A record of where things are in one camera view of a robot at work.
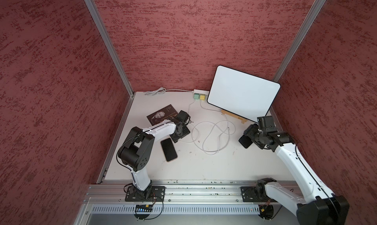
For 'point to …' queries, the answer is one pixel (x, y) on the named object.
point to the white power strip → (201, 92)
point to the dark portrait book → (167, 112)
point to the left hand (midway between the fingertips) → (183, 137)
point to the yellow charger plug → (202, 97)
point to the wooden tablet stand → (243, 120)
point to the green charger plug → (196, 96)
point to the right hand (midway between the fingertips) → (247, 136)
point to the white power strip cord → (160, 91)
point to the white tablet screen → (247, 95)
